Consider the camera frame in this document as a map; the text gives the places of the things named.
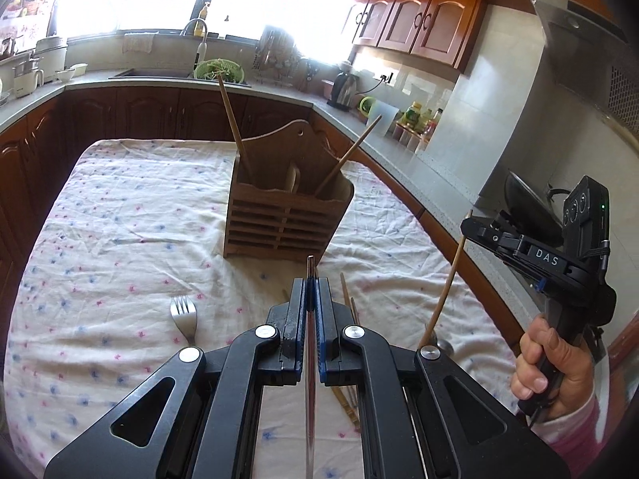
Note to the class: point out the green colander with vegetables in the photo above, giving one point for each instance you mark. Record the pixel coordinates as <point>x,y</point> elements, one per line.
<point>219,70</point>

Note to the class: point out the wooden base cabinets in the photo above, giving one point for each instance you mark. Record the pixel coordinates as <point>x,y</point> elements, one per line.
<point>125,114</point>

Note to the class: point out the person's right forearm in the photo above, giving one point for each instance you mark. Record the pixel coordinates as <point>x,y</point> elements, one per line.
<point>574,439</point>

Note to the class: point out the steel range hood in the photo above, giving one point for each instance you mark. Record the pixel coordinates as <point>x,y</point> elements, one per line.
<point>584,60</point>

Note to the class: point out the kitchen sink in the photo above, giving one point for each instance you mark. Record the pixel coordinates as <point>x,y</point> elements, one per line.
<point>150,72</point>

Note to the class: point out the steel steamer pot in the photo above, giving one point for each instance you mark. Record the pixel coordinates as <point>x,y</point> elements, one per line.
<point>50,52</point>

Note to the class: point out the metal fork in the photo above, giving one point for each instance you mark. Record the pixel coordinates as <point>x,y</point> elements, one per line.
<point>184,317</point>

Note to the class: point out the black wok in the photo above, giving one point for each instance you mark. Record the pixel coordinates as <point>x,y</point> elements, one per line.
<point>531,204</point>

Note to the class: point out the pink container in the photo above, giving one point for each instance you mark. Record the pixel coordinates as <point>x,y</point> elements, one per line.
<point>328,90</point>

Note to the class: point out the small white electric cooker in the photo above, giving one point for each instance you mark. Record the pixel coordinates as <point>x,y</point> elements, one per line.
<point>27,77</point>

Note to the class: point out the wooden wall cabinets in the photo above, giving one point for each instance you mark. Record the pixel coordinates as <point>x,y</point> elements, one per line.
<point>424,20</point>

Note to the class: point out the row of condiment bottles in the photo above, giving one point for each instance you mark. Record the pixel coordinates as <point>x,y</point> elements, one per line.
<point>419,119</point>

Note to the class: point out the white plastic pitcher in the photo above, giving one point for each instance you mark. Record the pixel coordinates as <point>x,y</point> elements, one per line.
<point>384,117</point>

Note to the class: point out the grey kitchen countertop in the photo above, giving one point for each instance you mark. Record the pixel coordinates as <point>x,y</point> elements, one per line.
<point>449,169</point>

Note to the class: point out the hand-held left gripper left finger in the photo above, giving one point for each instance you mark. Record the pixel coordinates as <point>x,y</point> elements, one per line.
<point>301,329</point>

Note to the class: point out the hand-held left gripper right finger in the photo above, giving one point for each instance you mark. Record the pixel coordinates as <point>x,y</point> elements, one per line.
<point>320,329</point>

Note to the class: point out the green cup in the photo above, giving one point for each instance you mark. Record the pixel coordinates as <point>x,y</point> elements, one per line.
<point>366,107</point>

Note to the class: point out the wall socket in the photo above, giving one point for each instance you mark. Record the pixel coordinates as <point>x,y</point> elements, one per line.
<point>388,79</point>

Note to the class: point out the white bowl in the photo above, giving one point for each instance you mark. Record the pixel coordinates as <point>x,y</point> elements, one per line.
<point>65,75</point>

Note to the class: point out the yellow soap bottle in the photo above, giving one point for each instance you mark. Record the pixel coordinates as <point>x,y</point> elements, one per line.
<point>204,17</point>

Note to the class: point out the dish drying rack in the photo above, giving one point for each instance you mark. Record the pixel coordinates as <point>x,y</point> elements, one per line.
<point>277,57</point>

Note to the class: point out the steel electric kettle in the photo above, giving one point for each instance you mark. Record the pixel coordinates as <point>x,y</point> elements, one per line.
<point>343,87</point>

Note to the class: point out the white dotted tablecloth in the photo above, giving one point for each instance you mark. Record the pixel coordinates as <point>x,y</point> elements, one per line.
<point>125,239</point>

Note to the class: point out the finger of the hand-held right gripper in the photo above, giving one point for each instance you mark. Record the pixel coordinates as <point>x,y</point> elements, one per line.
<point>491,237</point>

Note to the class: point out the metal faucet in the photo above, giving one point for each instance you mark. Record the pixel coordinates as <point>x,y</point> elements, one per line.
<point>197,35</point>

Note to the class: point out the wooden utensil holder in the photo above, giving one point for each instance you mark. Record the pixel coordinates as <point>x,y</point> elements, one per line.
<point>279,229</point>

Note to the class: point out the person's right hand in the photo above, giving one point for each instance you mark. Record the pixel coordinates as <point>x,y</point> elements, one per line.
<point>529,359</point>

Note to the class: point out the metal spoon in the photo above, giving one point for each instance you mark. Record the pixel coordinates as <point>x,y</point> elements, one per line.
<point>442,347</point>

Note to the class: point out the white hanging towel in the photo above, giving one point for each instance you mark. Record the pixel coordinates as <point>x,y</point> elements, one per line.
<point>137,42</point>

